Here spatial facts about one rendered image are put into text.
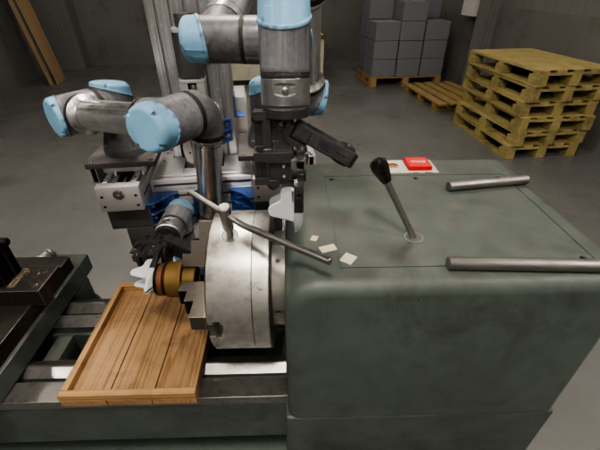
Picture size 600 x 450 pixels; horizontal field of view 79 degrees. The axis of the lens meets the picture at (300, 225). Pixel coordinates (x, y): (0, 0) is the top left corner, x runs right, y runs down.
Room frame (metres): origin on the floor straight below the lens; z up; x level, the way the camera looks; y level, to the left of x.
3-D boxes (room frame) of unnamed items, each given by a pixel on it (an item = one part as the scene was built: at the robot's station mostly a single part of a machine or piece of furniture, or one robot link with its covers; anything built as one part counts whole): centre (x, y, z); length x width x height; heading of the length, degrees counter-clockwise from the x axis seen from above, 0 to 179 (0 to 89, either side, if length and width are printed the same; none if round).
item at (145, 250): (0.74, 0.37, 1.08); 0.12 x 0.09 x 0.08; 0
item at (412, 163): (0.88, -0.31, 1.26); 0.06 x 0.06 x 0.02; 2
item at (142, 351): (0.63, 0.39, 0.89); 0.36 x 0.30 x 0.04; 2
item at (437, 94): (6.13, -2.36, 0.06); 1.38 x 0.95 x 0.13; 8
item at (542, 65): (4.39, -2.62, 0.46); 1.31 x 0.90 x 0.93; 8
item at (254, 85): (1.28, 0.11, 1.33); 0.13 x 0.12 x 0.14; 87
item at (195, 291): (0.55, 0.21, 1.08); 0.12 x 0.11 x 0.05; 2
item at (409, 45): (7.51, -1.89, 0.67); 1.35 x 0.91 x 1.34; 98
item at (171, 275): (0.64, 0.29, 1.08); 0.09 x 0.09 x 0.09; 2
